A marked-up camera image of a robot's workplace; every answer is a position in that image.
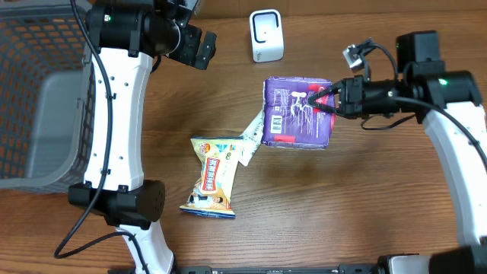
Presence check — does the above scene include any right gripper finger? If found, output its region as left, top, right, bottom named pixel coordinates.
left=307, top=82, right=342, bottom=107
left=310, top=102, right=339, bottom=114

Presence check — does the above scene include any red purple liners pack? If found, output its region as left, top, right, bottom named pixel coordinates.
left=262, top=76, right=336, bottom=150

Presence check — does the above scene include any white conditioner tube gold cap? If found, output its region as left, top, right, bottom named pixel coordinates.
left=239, top=110, right=264, bottom=167

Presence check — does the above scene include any cream snack bag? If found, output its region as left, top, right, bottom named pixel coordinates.
left=180, top=136, right=243, bottom=219

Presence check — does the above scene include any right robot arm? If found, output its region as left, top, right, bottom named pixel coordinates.
left=307, top=30, right=486, bottom=274

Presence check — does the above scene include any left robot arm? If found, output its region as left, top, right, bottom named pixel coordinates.
left=68, top=0, right=216, bottom=273

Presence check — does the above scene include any white barcode scanner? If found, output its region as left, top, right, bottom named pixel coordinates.
left=249, top=9, right=285, bottom=63

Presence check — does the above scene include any grey plastic shopping basket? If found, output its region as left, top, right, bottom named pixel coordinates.
left=1, top=1, right=95, bottom=193

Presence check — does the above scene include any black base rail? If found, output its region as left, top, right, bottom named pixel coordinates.
left=172, top=263, right=380, bottom=274

